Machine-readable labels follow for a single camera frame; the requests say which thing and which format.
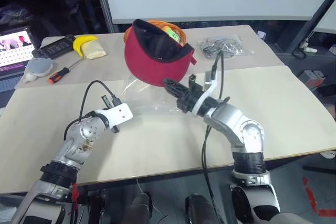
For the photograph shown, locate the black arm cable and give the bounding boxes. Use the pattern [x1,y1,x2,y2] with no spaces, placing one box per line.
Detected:
[201,50,232,224]
[64,80,122,141]

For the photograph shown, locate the orange black handle screwdriver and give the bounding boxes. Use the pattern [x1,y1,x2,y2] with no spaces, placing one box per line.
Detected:
[48,59,81,84]

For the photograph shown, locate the clear plastic bag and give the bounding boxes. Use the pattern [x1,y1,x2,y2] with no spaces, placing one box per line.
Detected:
[114,72,211,116]

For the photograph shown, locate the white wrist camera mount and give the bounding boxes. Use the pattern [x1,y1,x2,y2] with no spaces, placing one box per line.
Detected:
[95,103,133,128]
[192,70,220,116]

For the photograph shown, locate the dark red baseball cap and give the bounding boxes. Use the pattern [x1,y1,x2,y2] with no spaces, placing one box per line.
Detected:
[123,18,197,88]

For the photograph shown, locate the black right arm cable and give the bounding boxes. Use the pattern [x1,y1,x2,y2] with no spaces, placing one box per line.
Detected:
[201,50,232,224]

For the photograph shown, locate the open laptop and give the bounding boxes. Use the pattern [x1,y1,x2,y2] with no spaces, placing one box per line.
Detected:
[0,26,36,94]

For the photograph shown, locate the black handheld device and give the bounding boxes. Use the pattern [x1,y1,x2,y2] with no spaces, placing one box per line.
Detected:
[31,34,76,60]

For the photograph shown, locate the cream yellow sponge block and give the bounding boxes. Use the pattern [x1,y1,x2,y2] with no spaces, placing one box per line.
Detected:
[80,40,108,60]

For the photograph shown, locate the orange wicker basket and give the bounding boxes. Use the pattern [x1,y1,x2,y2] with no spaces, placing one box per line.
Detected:
[123,19,188,49]

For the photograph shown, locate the grey blue plush toy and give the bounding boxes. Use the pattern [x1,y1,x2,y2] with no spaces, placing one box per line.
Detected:
[24,57,56,83]

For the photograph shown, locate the grey whiteboard stand post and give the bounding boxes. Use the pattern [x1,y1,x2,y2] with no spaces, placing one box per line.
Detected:
[94,0,115,35]

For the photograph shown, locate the green plush toy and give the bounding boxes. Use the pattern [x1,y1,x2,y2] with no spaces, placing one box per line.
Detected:
[167,28,182,43]

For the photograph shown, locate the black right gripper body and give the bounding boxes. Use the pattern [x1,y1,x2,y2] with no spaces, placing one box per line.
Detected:
[176,75,204,113]

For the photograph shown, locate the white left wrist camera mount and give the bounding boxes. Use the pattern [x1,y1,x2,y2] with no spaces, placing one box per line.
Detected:
[95,103,133,128]

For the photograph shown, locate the yellow toy banana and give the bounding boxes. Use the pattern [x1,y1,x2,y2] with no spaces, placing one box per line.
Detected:
[72,35,99,58]

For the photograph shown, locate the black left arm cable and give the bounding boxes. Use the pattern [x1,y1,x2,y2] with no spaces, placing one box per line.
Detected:
[64,80,122,141]

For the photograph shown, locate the dark rounded shape, black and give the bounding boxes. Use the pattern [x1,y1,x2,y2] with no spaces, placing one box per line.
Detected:
[184,194,219,224]

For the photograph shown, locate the clear bag of black cables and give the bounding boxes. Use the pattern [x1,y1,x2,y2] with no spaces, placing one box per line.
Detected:
[197,35,255,60]

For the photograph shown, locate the grey boxes with red parts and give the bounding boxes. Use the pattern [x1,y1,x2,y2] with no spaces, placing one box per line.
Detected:
[299,69,328,90]

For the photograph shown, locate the dark rounded shape, brown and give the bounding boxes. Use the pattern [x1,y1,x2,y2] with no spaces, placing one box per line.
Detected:
[130,192,154,224]

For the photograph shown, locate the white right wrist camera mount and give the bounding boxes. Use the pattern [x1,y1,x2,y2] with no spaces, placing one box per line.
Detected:
[192,70,220,116]

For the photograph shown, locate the white power strip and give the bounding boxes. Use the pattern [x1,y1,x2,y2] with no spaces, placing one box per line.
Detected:
[298,39,318,54]

